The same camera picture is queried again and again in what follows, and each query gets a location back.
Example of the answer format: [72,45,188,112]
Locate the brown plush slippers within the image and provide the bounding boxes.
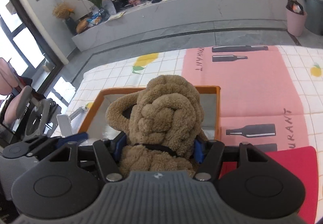
[106,75,207,177]

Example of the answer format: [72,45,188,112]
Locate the orange cardboard box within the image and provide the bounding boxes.
[79,82,221,150]

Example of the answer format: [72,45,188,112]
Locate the pink paper placemat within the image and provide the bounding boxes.
[181,46,309,150]

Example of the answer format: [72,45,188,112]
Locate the red Wonderlab box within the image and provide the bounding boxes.
[216,144,317,223]

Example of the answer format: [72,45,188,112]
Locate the dried flowers in vase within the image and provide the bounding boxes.
[52,2,77,36]

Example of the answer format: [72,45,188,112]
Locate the pink waste bin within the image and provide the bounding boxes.
[286,0,307,37]

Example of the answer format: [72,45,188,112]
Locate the grey TV console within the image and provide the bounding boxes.
[72,0,304,51]

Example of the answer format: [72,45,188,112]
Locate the grey-blue trash can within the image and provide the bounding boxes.
[305,0,323,36]

